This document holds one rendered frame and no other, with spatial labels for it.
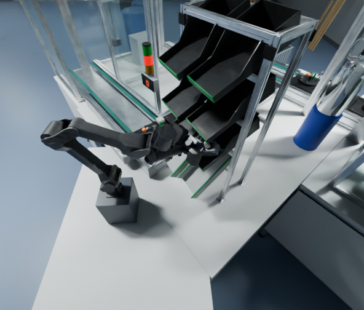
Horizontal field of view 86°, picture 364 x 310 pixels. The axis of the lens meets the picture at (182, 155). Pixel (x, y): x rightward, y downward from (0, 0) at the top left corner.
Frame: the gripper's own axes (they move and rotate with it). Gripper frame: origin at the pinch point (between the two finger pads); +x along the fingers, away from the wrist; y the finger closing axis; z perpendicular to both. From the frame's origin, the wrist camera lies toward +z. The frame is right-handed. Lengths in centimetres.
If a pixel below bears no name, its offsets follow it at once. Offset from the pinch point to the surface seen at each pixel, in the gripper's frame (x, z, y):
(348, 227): 71, -32, -62
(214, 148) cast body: 5.4, 0.5, -7.1
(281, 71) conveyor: 154, 9, 47
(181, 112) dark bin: -0.2, 7.6, 8.9
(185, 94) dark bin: 5.2, 12.2, 14.1
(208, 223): 11.3, -41.8, -16.6
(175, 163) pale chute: 8.7, -25.0, 13.1
